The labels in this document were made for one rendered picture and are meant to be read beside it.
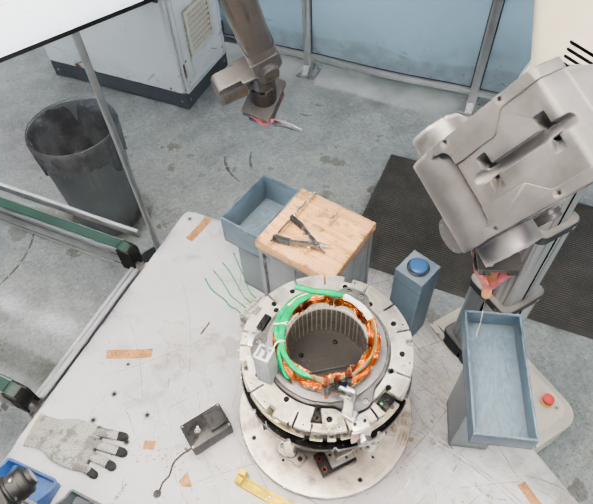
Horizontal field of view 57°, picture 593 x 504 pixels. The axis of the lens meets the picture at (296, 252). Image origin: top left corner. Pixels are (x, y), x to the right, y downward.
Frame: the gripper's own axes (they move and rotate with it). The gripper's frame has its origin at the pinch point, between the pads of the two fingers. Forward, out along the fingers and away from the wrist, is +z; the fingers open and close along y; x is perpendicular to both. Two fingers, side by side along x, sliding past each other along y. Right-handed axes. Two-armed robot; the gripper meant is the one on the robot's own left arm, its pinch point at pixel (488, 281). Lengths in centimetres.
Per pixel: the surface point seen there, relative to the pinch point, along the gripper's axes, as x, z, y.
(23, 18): -105, -25, -61
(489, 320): 3.1, 17.7, -4.5
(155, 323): -76, 35, -14
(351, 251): -24.7, 11.3, -17.2
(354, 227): -24.3, 10.8, -24.0
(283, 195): -42, 12, -36
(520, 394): 7.3, 20.6, 9.8
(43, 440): -93, 35, 19
